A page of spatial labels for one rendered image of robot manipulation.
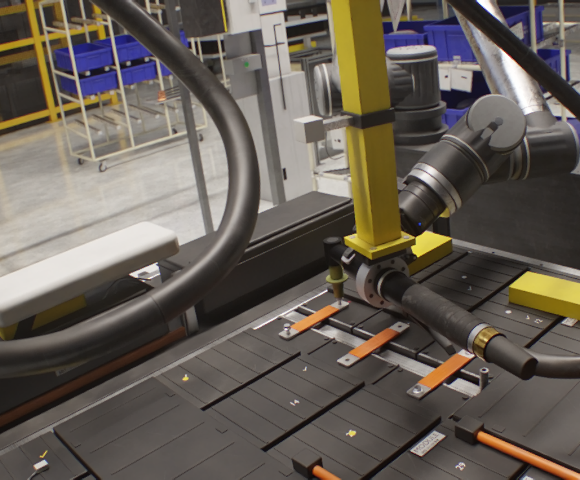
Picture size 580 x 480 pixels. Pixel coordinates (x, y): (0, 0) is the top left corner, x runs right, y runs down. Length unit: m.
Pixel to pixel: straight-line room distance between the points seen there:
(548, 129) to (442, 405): 0.65
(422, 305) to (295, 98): 4.05
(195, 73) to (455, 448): 0.55
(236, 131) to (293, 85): 4.27
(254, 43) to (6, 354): 3.44
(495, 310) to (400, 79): 1.52
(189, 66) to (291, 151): 4.27
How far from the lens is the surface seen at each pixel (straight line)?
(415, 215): 1.12
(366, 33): 0.95
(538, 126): 1.40
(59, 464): 1.00
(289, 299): 1.31
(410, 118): 2.60
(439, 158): 1.14
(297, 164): 5.00
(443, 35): 3.59
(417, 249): 1.35
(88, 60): 6.85
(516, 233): 2.45
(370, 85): 0.95
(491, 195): 2.45
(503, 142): 1.17
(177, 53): 0.70
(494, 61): 1.54
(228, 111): 0.66
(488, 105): 1.19
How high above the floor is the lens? 1.58
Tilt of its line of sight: 22 degrees down
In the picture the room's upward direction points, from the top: 8 degrees counter-clockwise
